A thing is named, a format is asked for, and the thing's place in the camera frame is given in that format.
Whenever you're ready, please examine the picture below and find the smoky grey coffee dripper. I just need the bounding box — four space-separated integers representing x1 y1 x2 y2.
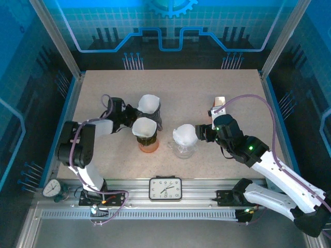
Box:
137 104 163 123

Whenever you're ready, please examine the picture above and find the clear handled server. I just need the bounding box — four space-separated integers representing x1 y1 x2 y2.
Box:
167 141 198 160

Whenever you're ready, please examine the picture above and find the orange white filter pack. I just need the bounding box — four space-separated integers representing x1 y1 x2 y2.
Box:
209 96 226 120

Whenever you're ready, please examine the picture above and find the orange transparent cup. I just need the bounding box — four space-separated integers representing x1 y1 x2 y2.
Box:
138 141 160 154

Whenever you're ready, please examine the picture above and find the black rectangular analog clock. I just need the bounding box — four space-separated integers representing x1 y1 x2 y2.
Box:
149 177 183 202

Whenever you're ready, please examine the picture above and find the small round white clock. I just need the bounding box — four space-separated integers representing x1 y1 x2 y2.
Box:
42 178 70 204

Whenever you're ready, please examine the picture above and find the left aluminium side rail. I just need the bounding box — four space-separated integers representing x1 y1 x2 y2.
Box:
50 71 87 181

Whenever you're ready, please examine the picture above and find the aluminium side rail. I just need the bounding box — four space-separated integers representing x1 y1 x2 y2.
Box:
258 69 300 183
50 71 87 181

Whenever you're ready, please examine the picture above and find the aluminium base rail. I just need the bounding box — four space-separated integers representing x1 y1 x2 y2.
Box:
38 178 271 209

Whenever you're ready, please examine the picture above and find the right aluminium side rail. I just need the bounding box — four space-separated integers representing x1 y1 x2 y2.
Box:
258 69 300 183

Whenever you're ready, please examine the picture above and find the slotted grey cable duct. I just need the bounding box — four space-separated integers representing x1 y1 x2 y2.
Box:
41 209 239 221

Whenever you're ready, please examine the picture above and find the left aluminium frame post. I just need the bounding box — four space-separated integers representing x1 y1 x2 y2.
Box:
29 0 86 78

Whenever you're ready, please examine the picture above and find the aluminium frame post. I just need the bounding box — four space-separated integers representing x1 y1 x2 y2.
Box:
260 0 309 78
29 0 86 78

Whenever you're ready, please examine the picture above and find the right aluminium frame post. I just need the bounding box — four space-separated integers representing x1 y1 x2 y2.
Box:
260 0 309 78

